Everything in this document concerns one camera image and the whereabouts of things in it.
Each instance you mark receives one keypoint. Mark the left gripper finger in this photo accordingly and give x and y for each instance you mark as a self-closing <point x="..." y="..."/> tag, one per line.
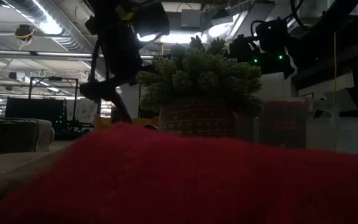
<point x="98" y="90"/>
<point x="122" y="107"/>

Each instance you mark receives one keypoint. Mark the red-lid spice jar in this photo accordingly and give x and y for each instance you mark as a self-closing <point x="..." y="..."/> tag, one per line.
<point x="284" y="124"/>

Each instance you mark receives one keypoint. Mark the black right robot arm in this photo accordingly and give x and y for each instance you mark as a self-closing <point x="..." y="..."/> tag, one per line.
<point x="315" y="40"/>

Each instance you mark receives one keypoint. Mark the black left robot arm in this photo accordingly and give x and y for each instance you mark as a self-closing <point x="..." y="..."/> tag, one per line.
<point x="154" y="18"/>

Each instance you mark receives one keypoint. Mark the white pillar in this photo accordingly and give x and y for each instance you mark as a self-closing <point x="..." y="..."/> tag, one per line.
<point x="134" y="99"/>

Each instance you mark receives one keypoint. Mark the bright ceiling lamp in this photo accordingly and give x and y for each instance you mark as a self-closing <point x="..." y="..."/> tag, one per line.
<point x="149" y="38"/>
<point x="179" y="38"/>

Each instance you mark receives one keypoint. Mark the dark machine with green lights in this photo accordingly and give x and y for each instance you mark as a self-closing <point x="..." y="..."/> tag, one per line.
<point x="70" y="129"/>

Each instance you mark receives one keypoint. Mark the long ceiling tube lamp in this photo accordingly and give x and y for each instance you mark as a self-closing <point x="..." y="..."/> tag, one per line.
<point x="42" y="53"/>

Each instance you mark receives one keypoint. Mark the black monitor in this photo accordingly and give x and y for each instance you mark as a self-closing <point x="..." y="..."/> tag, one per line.
<point x="33" y="109"/>

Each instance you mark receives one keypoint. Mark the green artificial potted plant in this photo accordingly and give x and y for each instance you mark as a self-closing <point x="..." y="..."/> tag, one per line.
<point x="197" y="77"/>

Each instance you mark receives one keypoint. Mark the grey ceiling box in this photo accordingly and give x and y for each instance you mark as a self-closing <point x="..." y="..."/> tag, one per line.
<point x="191" y="18"/>

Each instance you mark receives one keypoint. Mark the clear plastic container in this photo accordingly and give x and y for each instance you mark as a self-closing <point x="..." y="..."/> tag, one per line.
<point x="259" y="137"/>

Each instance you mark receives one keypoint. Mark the red cloth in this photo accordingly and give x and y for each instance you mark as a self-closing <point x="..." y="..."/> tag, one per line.
<point x="179" y="180"/>

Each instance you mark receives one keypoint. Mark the woven basket on left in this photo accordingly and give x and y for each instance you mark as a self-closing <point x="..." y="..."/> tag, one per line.
<point x="11" y="135"/>

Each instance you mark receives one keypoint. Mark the light grey plastic bin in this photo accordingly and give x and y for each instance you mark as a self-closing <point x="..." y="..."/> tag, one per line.
<point x="346" y="137"/>

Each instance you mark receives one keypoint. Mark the beige cloth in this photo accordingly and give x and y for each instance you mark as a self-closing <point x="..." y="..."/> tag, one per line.
<point x="2" y="186"/>

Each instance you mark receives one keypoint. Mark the black metal frame stand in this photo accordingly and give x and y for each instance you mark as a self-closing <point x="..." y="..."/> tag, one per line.
<point x="54" y="79"/>

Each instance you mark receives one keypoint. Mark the large silver spiral duct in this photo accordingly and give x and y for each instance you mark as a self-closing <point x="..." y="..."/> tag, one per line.
<point x="67" y="40"/>

